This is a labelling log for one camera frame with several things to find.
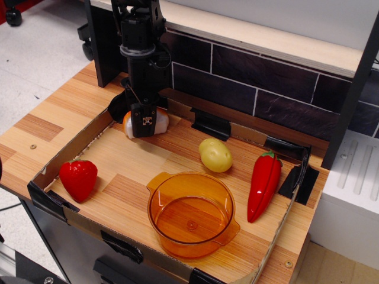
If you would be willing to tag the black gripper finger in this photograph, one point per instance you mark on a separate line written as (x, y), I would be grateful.
(143, 119)

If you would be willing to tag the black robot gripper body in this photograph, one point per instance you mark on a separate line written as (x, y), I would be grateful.
(149, 72)

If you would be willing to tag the white and orange toy sushi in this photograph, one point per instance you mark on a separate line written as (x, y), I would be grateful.
(160, 127)

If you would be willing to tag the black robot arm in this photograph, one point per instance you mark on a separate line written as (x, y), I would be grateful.
(140, 25)

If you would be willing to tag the cardboard fence with black tape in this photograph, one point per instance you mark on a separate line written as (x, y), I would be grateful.
(112, 227)

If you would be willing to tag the orange transparent plastic pot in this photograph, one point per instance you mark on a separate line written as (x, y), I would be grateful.
(193, 214)

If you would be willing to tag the black shelf upright left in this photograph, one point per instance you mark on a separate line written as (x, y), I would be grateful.
(105, 43)

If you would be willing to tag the black shelf upright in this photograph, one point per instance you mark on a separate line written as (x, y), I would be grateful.
(351, 100)
(105, 43)

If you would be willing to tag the black caster wheel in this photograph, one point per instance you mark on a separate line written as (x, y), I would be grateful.
(84, 35)

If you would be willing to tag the light wooden shelf board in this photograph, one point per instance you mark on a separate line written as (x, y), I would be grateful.
(298, 49)

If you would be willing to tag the yellow toy potato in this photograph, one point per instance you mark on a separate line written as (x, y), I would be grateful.
(215, 155)

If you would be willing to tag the red toy strawberry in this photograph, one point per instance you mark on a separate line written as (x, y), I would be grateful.
(78, 177)

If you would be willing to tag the red toy chili pepper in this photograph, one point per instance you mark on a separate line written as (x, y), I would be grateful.
(265, 179)

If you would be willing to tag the black chair caster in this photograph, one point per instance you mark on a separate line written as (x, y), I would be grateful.
(13, 17)

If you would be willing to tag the black shelf upright right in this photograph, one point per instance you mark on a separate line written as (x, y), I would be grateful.
(351, 100)

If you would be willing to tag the white grooved cabinet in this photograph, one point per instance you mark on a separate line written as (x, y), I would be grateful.
(346, 218)

